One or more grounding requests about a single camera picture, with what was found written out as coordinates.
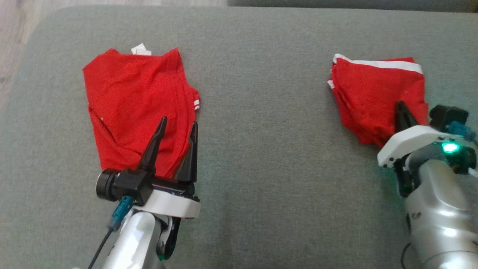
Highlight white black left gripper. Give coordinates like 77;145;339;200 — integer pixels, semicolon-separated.
136;116;201;261

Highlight red shorts white stripe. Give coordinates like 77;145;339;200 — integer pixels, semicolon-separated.
327;53;430;148

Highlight grey sofa back cushion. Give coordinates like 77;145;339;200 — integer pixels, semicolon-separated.
227;0;478;13

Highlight red white basketball jersey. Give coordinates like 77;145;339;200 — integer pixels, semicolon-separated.
82;43;201;179

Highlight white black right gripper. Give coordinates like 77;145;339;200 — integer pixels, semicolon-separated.
377;101;454;199

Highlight black cable blue plug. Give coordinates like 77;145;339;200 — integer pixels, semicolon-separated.
447;121;478;177
87;195;134;269

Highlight grey sofa seat cushion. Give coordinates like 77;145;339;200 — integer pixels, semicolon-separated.
0;6;478;269

